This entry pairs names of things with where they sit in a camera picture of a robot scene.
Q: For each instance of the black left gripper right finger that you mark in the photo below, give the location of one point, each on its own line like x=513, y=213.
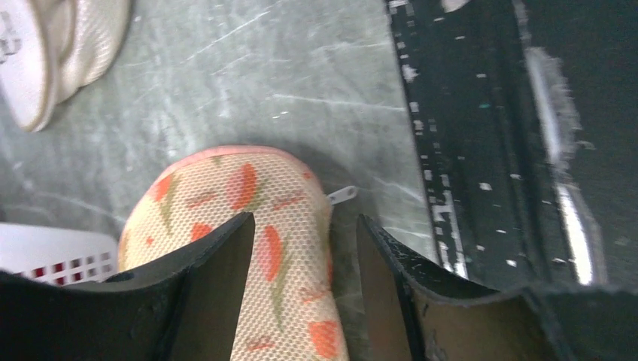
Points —
x=417, y=310

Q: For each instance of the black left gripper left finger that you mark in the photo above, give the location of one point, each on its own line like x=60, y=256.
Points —
x=181, y=306

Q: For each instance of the floral peach mesh laundry bag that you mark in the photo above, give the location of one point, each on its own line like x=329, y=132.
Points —
x=288, y=309

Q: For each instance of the white plastic laundry basket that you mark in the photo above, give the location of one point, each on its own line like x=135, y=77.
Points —
x=57, y=256

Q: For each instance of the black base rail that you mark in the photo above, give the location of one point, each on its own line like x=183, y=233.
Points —
x=524, y=116

